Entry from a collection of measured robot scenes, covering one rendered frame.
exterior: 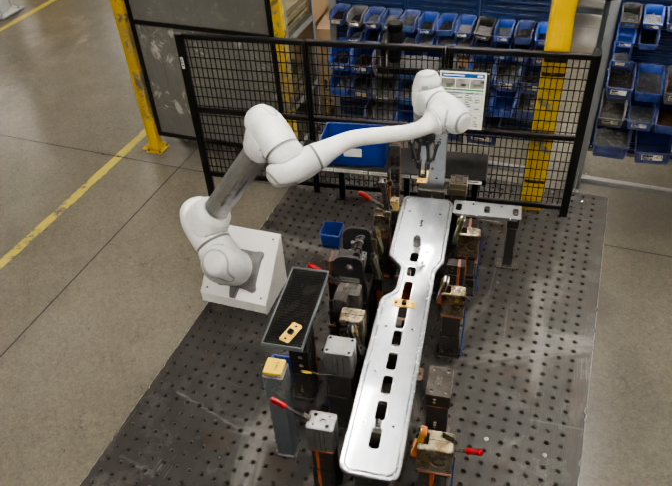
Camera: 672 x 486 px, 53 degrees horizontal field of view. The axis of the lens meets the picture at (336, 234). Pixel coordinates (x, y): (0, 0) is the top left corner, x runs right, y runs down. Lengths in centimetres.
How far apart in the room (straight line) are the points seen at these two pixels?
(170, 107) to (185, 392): 291
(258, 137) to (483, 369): 124
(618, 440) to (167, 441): 206
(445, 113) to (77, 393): 244
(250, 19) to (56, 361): 236
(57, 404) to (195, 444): 139
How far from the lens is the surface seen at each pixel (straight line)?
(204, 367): 278
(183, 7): 471
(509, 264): 312
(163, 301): 412
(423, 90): 244
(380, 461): 210
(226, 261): 267
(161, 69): 506
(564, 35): 302
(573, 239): 335
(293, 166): 230
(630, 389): 371
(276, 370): 212
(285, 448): 245
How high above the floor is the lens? 280
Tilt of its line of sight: 40 degrees down
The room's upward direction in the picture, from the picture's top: 4 degrees counter-clockwise
